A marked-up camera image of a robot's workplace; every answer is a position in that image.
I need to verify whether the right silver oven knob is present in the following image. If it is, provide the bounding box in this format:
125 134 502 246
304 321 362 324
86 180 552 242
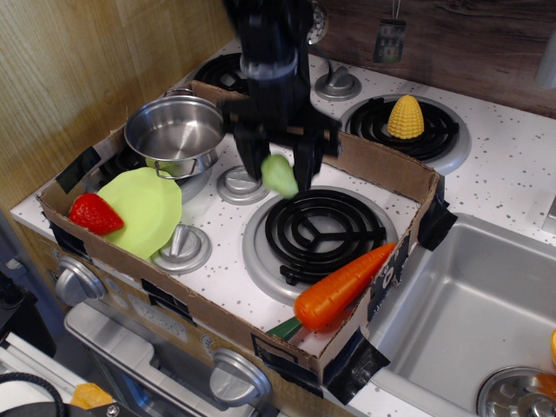
209 347 272 407

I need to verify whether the brown cardboard fence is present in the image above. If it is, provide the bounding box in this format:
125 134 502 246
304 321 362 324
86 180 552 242
36 79 444 386

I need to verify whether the hanging silver slotted spatula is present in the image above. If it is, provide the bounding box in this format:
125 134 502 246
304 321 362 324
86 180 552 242
373 1 407 64

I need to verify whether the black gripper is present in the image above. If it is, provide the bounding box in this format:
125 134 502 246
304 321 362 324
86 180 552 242
219 71 341 192

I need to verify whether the silver faucet post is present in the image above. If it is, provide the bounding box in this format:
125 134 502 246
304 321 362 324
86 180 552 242
534 31 556 89

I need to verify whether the light green plastic plate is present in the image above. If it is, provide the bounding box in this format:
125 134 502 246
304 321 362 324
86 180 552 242
98 167 182 260

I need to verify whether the left silver oven knob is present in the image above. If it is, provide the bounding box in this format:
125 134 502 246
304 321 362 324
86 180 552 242
55 256 107 307

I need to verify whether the hanging silver strainer ladle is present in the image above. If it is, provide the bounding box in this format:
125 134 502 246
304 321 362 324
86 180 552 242
308 1 328 45

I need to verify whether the black tape at left corner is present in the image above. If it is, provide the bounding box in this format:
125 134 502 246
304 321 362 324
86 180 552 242
56 147 102 194

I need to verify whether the orange toy carrot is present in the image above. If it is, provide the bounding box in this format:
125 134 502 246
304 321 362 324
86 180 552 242
293 243 396 331

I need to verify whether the back silver stove knob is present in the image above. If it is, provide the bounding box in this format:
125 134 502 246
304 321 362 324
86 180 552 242
314 66 362 102

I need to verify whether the silver stove knob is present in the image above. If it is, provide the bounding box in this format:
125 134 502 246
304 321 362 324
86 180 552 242
217 166 269 206
314 66 362 102
151 223 212 275

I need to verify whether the black tape at front corner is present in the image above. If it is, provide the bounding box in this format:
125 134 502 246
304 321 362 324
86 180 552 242
323 330 390 405

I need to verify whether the centre silver stove knob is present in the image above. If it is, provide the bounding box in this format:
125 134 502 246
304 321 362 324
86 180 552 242
217 166 269 206

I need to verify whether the front right black burner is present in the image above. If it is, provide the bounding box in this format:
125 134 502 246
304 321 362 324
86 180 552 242
242 186 399 306

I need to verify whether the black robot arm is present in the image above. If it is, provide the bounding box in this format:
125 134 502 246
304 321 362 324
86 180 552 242
219 1 341 191

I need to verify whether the black tape at corner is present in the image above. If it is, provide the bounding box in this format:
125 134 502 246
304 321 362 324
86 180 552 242
323 330 390 405
418 175 458 251
56 147 102 194

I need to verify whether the silver bowl in sink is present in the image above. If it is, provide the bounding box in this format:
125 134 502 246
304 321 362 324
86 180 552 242
475 367 555 416

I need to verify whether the yellow object right edge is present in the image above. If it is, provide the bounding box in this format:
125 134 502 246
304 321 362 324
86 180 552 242
550 329 556 366

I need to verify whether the front silver stove knob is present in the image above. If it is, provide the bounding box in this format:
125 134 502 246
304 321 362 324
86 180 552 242
151 223 212 275

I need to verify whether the black cable bottom left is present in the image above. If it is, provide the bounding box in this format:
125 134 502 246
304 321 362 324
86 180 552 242
0 371 67 417

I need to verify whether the silver oven knob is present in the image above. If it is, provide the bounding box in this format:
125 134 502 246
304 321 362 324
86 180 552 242
55 256 107 307
209 347 272 407

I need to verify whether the red toy strawberry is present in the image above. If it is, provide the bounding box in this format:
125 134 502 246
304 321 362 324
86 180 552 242
69 193 124 236

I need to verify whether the small steel pot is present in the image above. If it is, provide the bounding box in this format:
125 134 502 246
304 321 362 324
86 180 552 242
123 88 225 180

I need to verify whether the silver oven door handle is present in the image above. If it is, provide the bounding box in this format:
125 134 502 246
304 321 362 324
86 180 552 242
64 303 255 416

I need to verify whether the black tape at right corner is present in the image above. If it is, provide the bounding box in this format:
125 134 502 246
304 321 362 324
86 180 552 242
418 175 458 251

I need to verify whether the silver toy sink basin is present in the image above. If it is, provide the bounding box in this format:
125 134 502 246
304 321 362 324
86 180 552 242
369 214 555 416

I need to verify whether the yellow toy corn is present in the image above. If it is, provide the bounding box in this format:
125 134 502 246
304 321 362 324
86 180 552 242
387 95 425 140

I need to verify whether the back left black burner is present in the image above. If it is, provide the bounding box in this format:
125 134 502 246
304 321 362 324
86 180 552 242
190 53 248 95

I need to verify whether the green toy broccoli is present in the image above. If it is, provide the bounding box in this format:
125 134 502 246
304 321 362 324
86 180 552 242
261 155 299 199

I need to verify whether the back right black burner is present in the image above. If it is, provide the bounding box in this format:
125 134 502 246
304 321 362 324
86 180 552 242
341 95 471 175

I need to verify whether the orange object bottom left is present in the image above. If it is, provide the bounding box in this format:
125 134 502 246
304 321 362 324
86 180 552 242
69 382 114 410

